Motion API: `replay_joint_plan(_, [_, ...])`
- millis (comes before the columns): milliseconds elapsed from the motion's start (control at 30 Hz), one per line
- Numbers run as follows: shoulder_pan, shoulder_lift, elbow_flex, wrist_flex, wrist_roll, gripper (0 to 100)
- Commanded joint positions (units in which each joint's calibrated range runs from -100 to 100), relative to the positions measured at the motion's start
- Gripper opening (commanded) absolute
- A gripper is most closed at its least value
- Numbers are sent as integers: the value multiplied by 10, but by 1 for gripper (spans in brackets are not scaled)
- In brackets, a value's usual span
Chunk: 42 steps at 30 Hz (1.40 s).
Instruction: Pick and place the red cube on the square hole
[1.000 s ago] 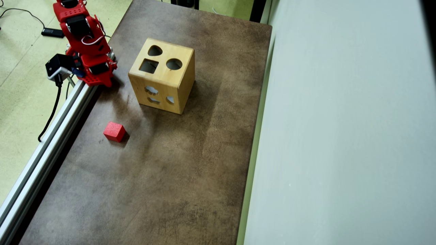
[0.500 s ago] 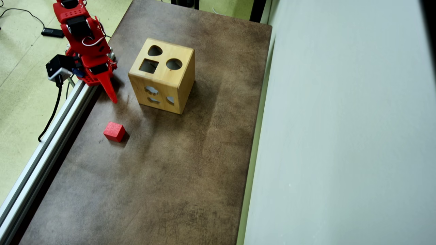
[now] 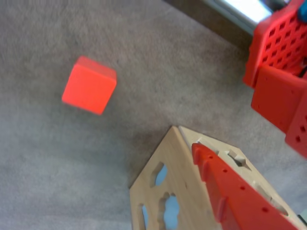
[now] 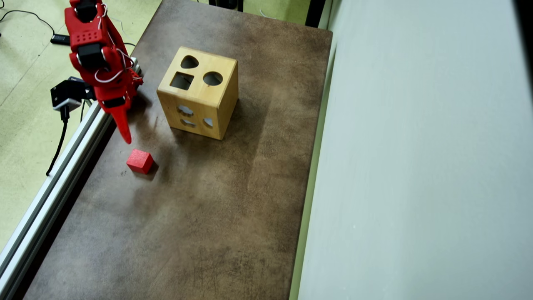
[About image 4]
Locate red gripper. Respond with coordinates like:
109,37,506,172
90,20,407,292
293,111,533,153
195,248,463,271
95,71,138,145

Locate red cube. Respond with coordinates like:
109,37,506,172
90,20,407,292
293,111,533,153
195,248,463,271
126,149,154,175

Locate red robot base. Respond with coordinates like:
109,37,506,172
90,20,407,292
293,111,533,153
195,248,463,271
130,67,144,97

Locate wooden shape sorter box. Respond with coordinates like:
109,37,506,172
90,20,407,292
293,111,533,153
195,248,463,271
157,46,239,140

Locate black object at table end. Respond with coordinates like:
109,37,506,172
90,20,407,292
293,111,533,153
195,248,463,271
208,0,244,11

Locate white arm wires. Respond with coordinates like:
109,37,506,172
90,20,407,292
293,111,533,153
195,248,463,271
94,2,134,84

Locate black camera cable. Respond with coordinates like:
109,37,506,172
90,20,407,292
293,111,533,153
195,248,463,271
46,106,70,176

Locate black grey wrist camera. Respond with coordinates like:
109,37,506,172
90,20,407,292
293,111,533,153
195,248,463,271
51,77,96,112

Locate aluminium extrusion rail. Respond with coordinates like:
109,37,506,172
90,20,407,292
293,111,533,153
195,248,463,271
0,100,121,300

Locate thin black floor cable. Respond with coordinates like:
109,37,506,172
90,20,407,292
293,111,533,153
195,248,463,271
0,9,55,37

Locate dark vertical post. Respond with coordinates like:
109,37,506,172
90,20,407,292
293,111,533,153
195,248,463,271
305,0,326,29

